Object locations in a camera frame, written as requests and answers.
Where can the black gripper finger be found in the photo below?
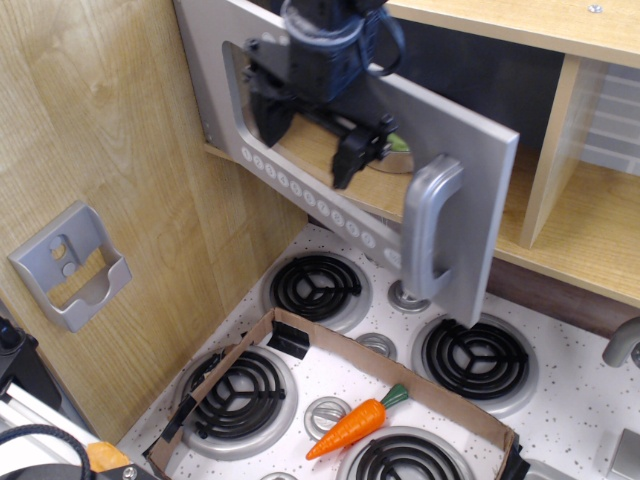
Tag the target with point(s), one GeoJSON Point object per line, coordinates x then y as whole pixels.
{"type": "Point", "coordinates": [356, 150]}
{"type": "Point", "coordinates": [273, 108]}

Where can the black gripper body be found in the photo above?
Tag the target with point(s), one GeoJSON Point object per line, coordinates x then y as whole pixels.
{"type": "Point", "coordinates": [327, 77]}

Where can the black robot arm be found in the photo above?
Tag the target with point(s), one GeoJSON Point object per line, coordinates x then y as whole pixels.
{"type": "Point", "coordinates": [333, 19]}

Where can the green toy vegetable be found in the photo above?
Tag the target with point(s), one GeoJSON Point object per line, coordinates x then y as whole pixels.
{"type": "Point", "coordinates": [397, 144]}

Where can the stainless steel pot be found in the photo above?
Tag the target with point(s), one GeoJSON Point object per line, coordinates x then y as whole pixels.
{"type": "Point", "coordinates": [394, 163]}

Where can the back left stove burner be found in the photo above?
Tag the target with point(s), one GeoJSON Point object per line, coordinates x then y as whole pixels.
{"type": "Point", "coordinates": [324, 288]}

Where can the stove burner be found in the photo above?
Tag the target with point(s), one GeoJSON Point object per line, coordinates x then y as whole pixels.
{"type": "Point", "coordinates": [247, 411]}
{"type": "Point", "coordinates": [491, 364]}
{"type": "Point", "coordinates": [324, 288]}
{"type": "Point", "coordinates": [403, 452]}

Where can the grey stove knob back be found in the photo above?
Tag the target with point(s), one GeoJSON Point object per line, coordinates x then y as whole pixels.
{"type": "Point", "coordinates": [402, 301]}

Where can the grey stove knob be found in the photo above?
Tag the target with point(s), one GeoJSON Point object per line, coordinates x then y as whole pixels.
{"type": "Point", "coordinates": [379, 343]}
{"type": "Point", "coordinates": [323, 414]}
{"type": "Point", "coordinates": [402, 301]}

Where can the grey stove knob middle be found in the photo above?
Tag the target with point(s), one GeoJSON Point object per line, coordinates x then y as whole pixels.
{"type": "Point", "coordinates": [379, 343]}

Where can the back right stove burner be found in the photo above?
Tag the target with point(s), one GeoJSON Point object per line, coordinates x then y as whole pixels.
{"type": "Point", "coordinates": [491, 364]}

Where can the grey stove knob front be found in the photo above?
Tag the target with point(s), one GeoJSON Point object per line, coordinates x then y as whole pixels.
{"type": "Point", "coordinates": [323, 414]}

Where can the orange toy carrot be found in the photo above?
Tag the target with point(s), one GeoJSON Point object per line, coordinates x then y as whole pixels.
{"type": "Point", "coordinates": [362, 421]}

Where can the front left stove burner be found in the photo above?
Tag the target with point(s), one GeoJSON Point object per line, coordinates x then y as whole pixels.
{"type": "Point", "coordinates": [247, 411]}

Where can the front right stove burner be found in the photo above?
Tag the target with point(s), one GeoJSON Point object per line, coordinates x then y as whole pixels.
{"type": "Point", "coordinates": [403, 452]}

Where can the grey toy faucet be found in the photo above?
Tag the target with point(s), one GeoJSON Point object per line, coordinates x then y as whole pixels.
{"type": "Point", "coordinates": [623, 345]}

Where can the black device at left edge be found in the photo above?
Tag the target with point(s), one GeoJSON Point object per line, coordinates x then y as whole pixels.
{"type": "Point", "coordinates": [21, 365]}

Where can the orange cloth piece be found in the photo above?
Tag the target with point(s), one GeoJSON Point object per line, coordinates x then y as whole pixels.
{"type": "Point", "coordinates": [104, 456]}

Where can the grey wall phone holder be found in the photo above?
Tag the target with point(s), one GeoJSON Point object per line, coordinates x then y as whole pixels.
{"type": "Point", "coordinates": [57, 252]}

